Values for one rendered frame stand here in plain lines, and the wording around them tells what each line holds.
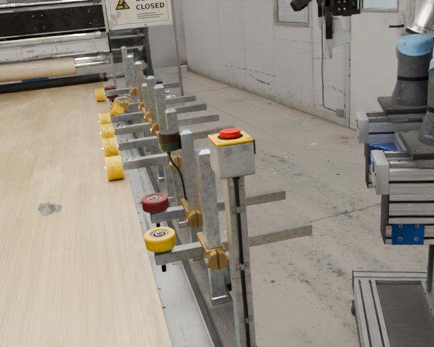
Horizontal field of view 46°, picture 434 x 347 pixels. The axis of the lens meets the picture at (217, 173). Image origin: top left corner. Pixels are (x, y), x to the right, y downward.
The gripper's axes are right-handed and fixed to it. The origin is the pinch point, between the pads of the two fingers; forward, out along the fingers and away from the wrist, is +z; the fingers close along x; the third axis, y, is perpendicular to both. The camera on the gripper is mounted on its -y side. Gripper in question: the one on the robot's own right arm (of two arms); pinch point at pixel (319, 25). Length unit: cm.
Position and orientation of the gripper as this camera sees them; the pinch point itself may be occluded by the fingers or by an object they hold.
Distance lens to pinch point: 210.4
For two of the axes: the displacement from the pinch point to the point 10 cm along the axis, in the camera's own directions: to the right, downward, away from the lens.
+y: 9.8, -0.2, -1.8
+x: 1.6, -3.4, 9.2
